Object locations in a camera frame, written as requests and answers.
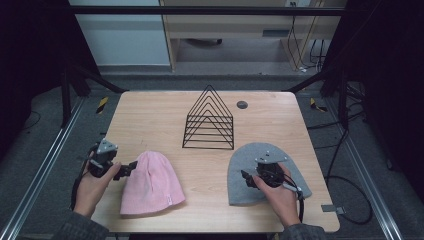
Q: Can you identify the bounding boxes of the right hand-held gripper cable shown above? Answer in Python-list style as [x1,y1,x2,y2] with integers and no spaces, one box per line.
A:
[282,172,306,224]

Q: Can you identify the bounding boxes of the grey knit beanie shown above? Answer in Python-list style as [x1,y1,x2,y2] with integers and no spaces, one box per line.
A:
[227,142,313,207]

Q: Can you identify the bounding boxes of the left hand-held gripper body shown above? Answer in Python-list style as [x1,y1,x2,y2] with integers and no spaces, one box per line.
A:
[87,138,122,179]

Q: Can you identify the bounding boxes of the white cabinet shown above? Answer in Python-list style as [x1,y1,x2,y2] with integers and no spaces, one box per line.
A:
[68,0,171,67]

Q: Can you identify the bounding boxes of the black curtain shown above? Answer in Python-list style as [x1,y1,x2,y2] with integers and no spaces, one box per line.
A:
[0,0,101,158]
[321,0,424,201]

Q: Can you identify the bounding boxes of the thin black floor cable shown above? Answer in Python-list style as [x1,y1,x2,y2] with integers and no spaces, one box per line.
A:
[19,109,43,132]

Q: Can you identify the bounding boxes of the yellow cable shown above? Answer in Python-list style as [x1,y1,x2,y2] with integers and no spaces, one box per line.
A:
[288,0,326,72]

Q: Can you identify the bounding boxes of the grey tape strip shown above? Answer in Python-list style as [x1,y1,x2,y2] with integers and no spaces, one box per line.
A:
[320,204,347,215]

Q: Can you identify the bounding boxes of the black horizontal frame bar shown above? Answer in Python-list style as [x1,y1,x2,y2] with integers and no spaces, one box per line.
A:
[68,5,348,17]

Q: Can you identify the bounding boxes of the person's left hand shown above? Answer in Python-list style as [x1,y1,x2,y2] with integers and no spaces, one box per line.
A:
[72,161,123,219]

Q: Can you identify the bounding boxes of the dark object under desk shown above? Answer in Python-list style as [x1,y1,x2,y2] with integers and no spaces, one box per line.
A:
[184,38,223,47]

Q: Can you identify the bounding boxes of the aluminium rail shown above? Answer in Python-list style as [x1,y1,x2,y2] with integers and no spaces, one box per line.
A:
[328,96,404,240]
[0,96,88,240]

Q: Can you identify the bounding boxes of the black hanging cable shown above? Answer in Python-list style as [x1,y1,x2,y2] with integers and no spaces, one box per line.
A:
[287,1,306,69]

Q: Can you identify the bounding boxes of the black wire rack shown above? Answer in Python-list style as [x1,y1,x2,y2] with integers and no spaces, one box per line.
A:
[181,84,235,151]

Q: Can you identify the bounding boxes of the hand-held gripper cable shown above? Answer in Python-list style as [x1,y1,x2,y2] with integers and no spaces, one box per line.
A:
[282,172,306,224]
[69,151,98,212]

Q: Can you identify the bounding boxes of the black metal stand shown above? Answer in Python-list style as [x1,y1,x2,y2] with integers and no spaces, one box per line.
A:
[286,66,351,129]
[59,63,129,128]

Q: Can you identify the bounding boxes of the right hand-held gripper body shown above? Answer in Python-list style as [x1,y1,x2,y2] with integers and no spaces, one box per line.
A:
[254,150,288,188]

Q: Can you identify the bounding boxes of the person's right hand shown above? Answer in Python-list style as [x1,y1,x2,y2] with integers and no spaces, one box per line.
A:
[252,162,302,229]

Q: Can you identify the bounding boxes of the yellow black striped tape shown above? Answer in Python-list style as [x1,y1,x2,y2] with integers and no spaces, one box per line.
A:
[309,97,328,113]
[95,96,110,115]

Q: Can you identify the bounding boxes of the light wooden desk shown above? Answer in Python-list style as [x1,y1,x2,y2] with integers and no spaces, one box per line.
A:
[159,0,348,73]

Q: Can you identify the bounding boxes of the left hand-held gripper cable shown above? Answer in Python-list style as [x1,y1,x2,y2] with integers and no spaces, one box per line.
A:
[69,151,98,212]

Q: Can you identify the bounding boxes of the pink knit beanie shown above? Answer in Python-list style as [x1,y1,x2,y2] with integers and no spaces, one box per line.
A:
[119,150,187,216]

